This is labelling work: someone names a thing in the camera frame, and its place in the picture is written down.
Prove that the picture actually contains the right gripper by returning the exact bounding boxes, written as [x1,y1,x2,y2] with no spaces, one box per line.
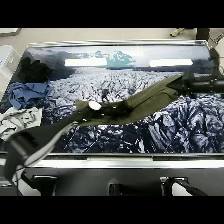
[167,68,201,98]

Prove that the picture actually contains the olive green garment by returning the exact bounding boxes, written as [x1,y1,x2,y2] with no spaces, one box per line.
[71,73,184,128]

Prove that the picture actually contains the person's legs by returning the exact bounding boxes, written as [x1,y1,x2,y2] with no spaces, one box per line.
[169,27,211,41]

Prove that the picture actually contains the black garment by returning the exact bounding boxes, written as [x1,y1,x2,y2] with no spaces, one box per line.
[16,56,54,84]

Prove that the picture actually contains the blue garment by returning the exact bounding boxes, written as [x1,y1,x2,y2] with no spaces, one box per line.
[5,81,52,110]

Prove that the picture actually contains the white garment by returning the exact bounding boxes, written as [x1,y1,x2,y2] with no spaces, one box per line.
[0,106,44,141]

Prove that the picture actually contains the white box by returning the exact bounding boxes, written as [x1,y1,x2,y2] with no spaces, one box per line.
[0,44,22,99]

